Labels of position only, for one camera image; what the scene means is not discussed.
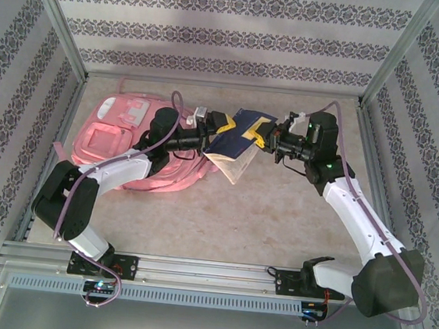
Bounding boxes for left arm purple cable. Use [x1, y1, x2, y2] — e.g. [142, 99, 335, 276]
[45, 80, 187, 316]

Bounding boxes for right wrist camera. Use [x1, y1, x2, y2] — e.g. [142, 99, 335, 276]
[284, 109, 308, 134]

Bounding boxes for thick navy book cream pages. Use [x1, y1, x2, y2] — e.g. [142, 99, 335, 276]
[201, 105, 280, 190]

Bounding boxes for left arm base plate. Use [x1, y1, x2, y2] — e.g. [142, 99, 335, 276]
[66, 249, 141, 282]

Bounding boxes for gripper thin black cable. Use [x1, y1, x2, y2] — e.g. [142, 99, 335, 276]
[280, 155, 313, 180]
[170, 147, 205, 163]

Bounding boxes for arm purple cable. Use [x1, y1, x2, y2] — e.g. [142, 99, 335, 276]
[45, 80, 187, 316]
[284, 98, 439, 329]

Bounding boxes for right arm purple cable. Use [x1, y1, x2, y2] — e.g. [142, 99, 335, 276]
[284, 98, 439, 329]

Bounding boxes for left gripper thin black cable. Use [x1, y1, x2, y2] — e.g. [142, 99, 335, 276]
[170, 147, 205, 163]

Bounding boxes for aluminium frame post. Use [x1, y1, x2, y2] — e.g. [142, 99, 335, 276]
[11, 0, 98, 83]
[356, 0, 439, 117]

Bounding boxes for aluminium table edge rail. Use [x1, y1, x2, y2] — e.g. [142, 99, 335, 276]
[85, 66, 363, 105]
[12, 70, 91, 250]
[340, 102, 425, 279]

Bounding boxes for slotted grey cable duct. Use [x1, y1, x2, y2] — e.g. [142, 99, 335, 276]
[6, 270, 305, 320]

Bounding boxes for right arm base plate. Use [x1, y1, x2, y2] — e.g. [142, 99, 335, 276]
[273, 269, 348, 303]

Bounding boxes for pink student backpack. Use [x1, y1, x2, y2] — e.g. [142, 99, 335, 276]
[50, 70, 228, 202]

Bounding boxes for right gripper thin black cable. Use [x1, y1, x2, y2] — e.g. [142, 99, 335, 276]
[280, 155, 313, 180]

